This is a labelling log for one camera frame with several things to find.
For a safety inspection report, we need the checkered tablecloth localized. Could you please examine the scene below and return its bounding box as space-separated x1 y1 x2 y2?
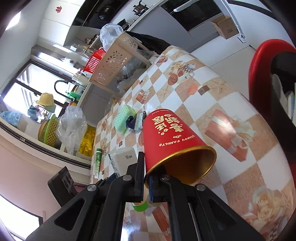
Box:
90 46 295 240

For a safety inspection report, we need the black kitchen faucet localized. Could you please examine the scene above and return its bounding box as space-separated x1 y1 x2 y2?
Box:
54 79 77 103

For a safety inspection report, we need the red plastic basket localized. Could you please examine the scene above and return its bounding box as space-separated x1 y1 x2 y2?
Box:
83 48 106 74

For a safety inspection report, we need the beige perforated storage rack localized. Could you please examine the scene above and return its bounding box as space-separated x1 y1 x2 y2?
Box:
89 32 153 95

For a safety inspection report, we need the dark blue small wrapper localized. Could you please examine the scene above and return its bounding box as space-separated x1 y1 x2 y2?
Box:
126 115 136 130

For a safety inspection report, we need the red paper cup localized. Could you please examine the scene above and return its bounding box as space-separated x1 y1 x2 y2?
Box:
142 108 217 187

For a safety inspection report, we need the cardboard box on floor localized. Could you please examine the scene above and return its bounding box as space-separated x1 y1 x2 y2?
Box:
211 15 239 39

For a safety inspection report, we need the gold foil bag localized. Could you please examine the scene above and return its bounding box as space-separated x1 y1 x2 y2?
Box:
78 125 96 157

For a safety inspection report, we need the yellow bowl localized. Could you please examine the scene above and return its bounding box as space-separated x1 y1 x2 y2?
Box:
36 93 55 106

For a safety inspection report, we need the green toothpaste tube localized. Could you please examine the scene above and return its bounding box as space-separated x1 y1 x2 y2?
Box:
94 148 102 179

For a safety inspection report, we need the black range hood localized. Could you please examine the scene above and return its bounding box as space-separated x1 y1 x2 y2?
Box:
72 0 128 29

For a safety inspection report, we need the small pot on stove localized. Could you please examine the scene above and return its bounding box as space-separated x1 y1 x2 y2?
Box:
132 1 149 16

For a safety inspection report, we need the green sponge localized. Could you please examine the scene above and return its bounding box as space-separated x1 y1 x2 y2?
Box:
114 104 137 133

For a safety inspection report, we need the green yellow colander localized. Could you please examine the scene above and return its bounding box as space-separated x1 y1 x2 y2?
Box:
38 114 59 148

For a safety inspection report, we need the white flat carton box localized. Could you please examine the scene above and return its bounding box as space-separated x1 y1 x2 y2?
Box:
108 147 137 177

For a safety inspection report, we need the red trash bin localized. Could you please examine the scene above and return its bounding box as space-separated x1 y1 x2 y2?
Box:
248 39 296 149

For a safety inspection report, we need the black plastic bag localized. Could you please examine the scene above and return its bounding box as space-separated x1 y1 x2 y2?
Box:
126 31 170 55

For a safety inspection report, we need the crumpled clear plastic bag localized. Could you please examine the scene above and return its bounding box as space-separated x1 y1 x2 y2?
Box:
57 105 87 155

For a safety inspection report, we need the built-in black oven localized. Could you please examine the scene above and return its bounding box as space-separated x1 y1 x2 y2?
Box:
161 0 222 32

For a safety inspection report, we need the clear plastic bag on rack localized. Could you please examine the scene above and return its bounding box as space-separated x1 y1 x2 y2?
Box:
99 24 123 51

